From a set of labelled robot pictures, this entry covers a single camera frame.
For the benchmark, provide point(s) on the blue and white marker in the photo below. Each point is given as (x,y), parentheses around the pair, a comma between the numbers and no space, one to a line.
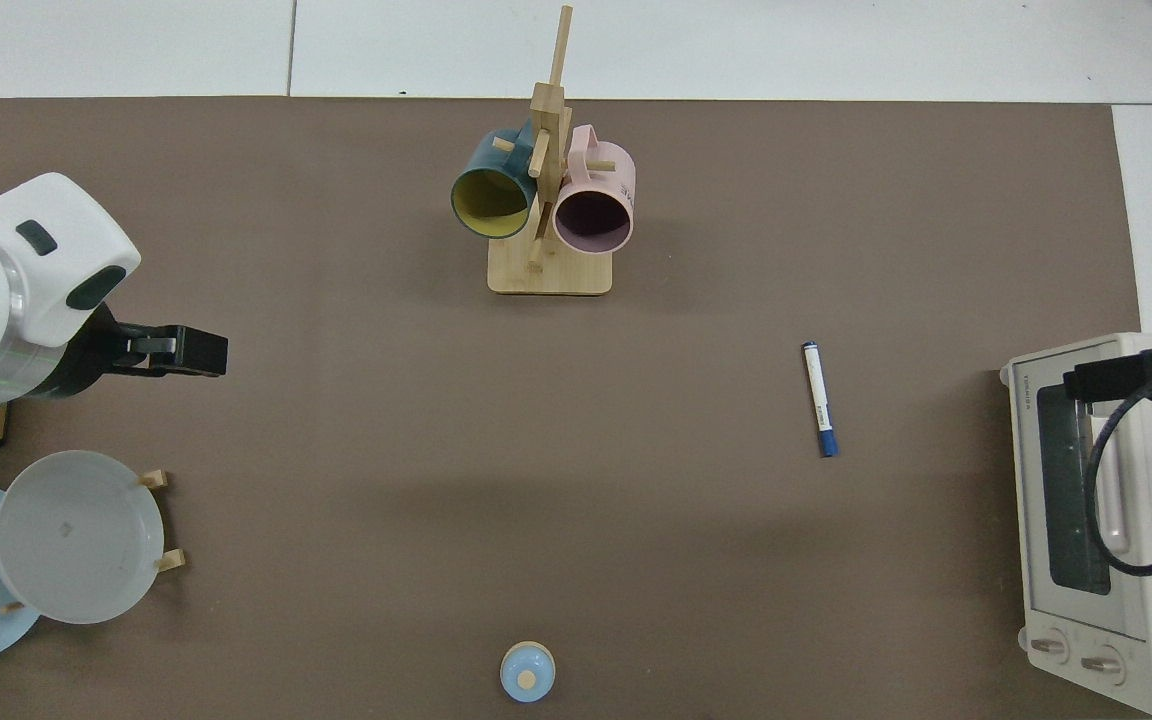
(818,395)

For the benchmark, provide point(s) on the grey plate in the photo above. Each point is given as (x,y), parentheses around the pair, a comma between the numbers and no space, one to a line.
(76,540)

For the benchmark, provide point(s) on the wooden plate rack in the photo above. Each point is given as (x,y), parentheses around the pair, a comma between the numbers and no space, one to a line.
(170,560)

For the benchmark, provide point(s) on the dark teal cup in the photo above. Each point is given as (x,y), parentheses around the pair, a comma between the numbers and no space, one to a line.
(481,165)

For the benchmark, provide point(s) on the wooden cup stand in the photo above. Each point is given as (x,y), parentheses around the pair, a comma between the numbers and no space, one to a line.
(548,272)

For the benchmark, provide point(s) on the brown table cloth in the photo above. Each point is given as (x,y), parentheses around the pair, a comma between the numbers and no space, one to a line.
(696,520)

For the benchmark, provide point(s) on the pink cup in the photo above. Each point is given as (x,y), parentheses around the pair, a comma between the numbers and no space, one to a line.
(608,175)

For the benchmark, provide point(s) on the small blue round thing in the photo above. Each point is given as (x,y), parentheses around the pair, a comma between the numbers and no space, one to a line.
(527,672)

